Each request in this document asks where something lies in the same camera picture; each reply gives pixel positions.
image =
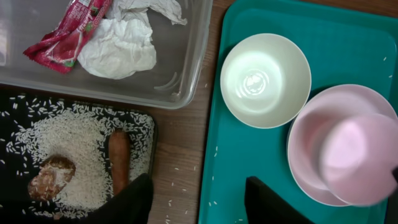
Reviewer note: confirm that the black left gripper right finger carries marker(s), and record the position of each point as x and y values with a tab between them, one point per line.
265	206

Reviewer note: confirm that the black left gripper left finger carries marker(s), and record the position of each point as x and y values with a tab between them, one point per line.
131	206

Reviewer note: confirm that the orange carrot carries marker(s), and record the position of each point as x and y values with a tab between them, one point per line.
119	157

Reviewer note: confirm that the brown food chunk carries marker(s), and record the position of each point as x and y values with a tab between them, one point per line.
55	173

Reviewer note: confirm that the pink bowl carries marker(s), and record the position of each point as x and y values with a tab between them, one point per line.
358	159

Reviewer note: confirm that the pink plate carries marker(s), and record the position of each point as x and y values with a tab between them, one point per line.
316	118

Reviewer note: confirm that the white bowl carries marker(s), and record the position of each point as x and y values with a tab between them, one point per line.
265	80

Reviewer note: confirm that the white rice pile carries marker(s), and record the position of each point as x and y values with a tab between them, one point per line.
74	149

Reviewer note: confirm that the white napkin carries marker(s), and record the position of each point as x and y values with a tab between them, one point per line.
122	43

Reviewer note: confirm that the red snack wrapper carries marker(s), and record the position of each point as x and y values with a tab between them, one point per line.
59	49

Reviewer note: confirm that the black food waste tray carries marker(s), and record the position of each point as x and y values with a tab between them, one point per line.
18	130

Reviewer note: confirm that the clear plastic bin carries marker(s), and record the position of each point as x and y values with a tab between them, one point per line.
170	84

